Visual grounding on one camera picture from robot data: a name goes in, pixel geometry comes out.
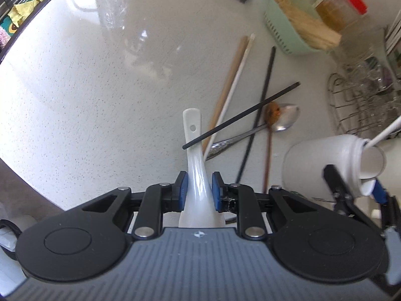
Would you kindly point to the tall clear drinking glass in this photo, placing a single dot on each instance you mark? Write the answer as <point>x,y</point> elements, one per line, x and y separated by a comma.
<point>360,50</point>

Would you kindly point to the white ceramic spoon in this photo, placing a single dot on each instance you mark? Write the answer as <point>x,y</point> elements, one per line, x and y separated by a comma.
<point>372,163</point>
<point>195,163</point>

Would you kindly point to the colourful patterned sponge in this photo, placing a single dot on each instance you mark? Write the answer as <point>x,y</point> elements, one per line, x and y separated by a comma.
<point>6,29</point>

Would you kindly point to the light wooden chopstick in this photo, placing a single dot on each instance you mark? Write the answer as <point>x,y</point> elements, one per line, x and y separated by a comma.
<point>230,78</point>

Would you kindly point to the bundle of thin wooden sticks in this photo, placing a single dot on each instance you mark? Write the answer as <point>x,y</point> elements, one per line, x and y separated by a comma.
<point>313,28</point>

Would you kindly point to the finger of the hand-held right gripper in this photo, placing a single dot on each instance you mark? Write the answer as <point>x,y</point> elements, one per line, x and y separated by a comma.
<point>379,191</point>
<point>332,175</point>

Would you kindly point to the metal spoon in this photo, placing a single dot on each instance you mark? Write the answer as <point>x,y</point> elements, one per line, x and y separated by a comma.
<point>286,117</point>

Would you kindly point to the green utensil holder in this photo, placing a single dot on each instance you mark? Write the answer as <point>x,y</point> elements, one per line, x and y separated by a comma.
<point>393,37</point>

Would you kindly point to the yellow cleaning cloth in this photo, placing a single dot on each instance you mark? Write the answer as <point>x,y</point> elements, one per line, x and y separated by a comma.
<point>23,11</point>

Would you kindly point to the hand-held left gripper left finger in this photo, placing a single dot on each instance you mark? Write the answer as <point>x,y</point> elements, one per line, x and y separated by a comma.
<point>184,191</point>

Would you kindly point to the white speckled chopstick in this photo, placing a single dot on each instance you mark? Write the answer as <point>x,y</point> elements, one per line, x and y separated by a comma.
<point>385,131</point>
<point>237,78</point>

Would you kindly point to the black chopstick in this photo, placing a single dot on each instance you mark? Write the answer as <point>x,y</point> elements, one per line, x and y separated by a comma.
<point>271,59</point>
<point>241,115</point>

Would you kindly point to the black kitchen sink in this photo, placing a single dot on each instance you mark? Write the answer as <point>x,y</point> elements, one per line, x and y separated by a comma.
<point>29,27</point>

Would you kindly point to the clear jar with red lid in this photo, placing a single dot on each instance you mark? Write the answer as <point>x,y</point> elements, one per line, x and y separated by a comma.
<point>341,9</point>

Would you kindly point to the brown wooden spoon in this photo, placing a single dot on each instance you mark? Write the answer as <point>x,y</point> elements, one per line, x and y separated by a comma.
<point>272,113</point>

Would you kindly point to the inverted clear glass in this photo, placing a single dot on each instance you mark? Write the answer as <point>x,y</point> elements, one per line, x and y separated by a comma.
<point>363,72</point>

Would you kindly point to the white ceramic mug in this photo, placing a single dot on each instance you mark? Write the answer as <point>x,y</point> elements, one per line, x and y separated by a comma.
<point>316,166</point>

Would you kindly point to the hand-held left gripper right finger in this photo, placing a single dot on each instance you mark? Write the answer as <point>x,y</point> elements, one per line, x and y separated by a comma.
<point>215,191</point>

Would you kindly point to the green plastic basket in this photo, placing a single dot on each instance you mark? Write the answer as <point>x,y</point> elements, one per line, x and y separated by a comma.
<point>282,37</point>

